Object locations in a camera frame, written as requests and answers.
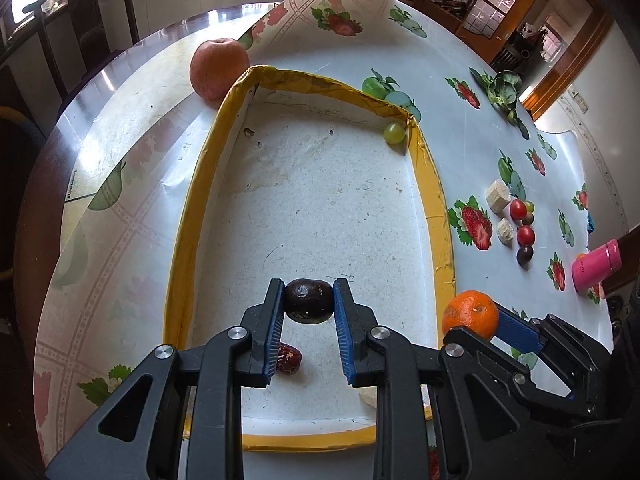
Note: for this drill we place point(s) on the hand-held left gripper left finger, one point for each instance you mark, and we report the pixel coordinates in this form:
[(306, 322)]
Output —
[(276, 330)]

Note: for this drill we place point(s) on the large dark purple grape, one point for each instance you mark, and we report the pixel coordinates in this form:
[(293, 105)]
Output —
[(308, 301)]

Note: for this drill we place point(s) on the wooden door frame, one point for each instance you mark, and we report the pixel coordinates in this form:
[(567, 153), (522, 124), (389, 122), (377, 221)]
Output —
[(575, 60)]

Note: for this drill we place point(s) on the large green grape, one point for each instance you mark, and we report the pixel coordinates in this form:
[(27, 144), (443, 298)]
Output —
[(393, 133)]

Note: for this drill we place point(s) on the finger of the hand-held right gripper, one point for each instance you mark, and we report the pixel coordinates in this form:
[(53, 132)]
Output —
[(542, 392), (520, 329)]

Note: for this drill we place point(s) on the green bok choy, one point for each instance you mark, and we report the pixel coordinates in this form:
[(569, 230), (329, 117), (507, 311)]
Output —
[(502, 91)]

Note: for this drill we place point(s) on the red date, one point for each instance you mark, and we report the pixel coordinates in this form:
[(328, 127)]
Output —
[(288, 360)]

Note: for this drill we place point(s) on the pink cup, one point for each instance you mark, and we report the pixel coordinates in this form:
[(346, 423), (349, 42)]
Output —
[(597, 266)]

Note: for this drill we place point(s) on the small green grape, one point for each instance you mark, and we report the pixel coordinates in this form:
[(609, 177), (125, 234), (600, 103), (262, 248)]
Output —
[(530, 206)]

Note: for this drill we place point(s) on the mandarin orange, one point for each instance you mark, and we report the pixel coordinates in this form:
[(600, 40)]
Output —
[(470, 312)]

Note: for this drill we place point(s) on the dark wooden chair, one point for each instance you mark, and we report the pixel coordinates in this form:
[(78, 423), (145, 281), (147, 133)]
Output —
[(50, 45)]

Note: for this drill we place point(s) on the white wall socket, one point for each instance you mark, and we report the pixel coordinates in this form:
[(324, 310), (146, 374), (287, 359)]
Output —
[(579, 101)]

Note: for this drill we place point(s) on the yellow-rimmed white tray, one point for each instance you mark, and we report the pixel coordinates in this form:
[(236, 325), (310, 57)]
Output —
[(325, 200)]

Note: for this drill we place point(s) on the fruit-print tablecloth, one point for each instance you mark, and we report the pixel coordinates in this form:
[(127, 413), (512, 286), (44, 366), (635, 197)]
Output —
[(475, 125)]

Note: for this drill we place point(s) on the small dark purple grape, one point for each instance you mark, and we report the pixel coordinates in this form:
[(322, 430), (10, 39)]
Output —
[(525, 255)]

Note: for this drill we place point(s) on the red cherry tomato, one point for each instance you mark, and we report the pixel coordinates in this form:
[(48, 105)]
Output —
[(517, 209), (526, 235)]

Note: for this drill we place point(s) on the red apple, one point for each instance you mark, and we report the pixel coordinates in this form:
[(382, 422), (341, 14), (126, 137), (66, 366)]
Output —
[(215, 67)]

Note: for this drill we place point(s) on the blue object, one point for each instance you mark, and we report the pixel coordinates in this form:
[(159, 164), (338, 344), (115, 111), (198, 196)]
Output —
[(590, 222)]

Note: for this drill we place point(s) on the small brown grape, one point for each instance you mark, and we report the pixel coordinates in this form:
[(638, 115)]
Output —
[(528, 219)]

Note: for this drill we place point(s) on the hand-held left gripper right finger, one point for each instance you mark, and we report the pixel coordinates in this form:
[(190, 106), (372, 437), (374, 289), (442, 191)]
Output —
[(343, 330)]

